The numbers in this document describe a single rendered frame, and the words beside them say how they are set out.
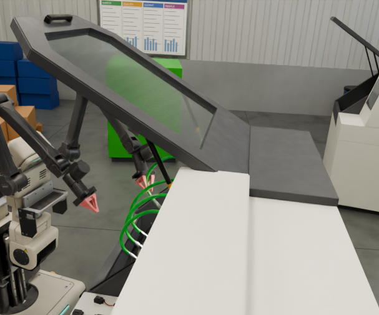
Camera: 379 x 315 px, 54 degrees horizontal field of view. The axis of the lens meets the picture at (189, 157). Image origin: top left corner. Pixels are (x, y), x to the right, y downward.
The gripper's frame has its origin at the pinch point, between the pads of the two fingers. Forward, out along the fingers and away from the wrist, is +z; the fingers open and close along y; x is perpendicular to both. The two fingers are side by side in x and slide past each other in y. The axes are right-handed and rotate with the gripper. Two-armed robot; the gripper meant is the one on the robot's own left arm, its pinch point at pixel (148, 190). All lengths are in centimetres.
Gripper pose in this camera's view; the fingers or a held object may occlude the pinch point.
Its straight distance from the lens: 182.0
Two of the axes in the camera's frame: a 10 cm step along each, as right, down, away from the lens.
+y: 7.4, 0.0, 6.7
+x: -5.9, 4.8, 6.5
